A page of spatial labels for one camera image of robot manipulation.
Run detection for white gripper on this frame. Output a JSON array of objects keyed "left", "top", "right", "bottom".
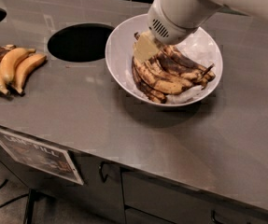
[{"left": 134, "top": 0, "right": 198, "bottom": 63}]

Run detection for yellow spotted banana front bowl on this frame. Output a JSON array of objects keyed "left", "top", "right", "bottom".
[{"left": 132, "top": 58, "right": 183, "bottom": 94}]

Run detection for dark spotted banana bowl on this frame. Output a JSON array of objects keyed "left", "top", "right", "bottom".
[{"left": 131, "top": 31, "right": 168, "bottom": 105}]

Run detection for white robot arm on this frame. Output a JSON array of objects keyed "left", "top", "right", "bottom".
[{"left": 134, "top": 0, "right": 268, "bottom": 63}]

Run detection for spotted banana middle bowl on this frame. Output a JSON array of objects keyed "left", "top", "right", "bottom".
[{"left": 146, "top": 61, "right": 193, "bottom": 89}]

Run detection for white bowl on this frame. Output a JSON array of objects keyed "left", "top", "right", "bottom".
[{"left": 106, "top": 14, "right": 223, "bottom": 107}]

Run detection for brown banana upper middle bowl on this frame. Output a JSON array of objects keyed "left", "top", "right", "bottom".
[{"left": 156, "top": 51, "right": 210, "bottom": 87}]

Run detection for brown banana bowl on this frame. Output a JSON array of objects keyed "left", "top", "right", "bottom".
[
  {"left": 156, "top": 51, "right": 210, "bottom": 87},
  {"left": 162, "top": 45, "right": 216, "bottom": 81}
]

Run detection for brown banana back bowl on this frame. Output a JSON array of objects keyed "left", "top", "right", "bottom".
[{"left": 162, "top": 45, "right": 216, "bottom": 81}]

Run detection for yellow banana right of bunch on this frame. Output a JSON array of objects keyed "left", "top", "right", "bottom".
[{"left": 11, "top": 53, "right": 47, "bottom": 95}]

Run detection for yellow banana of bunch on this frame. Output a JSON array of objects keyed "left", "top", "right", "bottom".
[
  {"left": 0, "top": 48, "right": 35, "bottom": 84},
  {"left": 11, "top": 53, "right": 47, "bottom": 95}
]

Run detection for yellow banana top of bunch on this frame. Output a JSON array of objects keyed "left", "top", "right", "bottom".
[{"left": 0, "top": 48, "right": 35, "bottom": 84}]

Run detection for landfill sign plate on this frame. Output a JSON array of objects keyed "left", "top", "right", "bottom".
[{"left": 0, "top": 128, "right": 84, "bottom": 185}]

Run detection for grey cabinet drawer front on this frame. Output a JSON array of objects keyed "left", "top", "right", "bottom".
[{"left": 122, "top": 172, "right": 212, "bottom": 224}]

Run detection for black cabinet door handle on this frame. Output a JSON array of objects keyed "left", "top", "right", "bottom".
[{"left": 98, "top": 161, "right": 109, "bottom": 183}]

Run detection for black drawer handle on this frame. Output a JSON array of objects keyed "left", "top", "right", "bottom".
[{"left": 211, "top": 210, "right": 233, "bottom": 224}]

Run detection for black floor cable lower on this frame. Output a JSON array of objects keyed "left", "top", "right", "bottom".
[{"left": 0, "top": 192, "right": 30, "bottom": 214}]

